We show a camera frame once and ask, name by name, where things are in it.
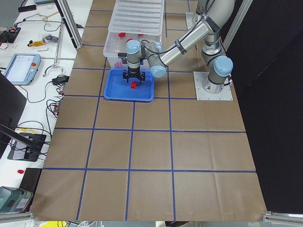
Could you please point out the clear plastic box lid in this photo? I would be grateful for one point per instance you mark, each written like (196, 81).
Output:
(137, 17)

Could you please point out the blue plastic tray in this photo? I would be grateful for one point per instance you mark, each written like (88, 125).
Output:
(118, 89)

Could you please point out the clear plastic storage box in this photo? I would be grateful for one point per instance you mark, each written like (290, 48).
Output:
(115, 44)

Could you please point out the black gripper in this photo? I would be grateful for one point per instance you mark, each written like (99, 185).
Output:
(134, 73)

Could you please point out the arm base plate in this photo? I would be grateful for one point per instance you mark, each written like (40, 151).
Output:
(207, 91)
(192, 19)

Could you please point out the teach pendant tablet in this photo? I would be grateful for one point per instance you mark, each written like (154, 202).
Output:
(22, 68)

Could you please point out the metal reacher grabber tool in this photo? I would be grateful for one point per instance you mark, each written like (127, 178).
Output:
(55, 64)

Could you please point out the aluminium frame post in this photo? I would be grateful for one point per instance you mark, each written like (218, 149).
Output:
(68, 20)

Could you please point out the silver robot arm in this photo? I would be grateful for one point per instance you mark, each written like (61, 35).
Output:
(213, 15)

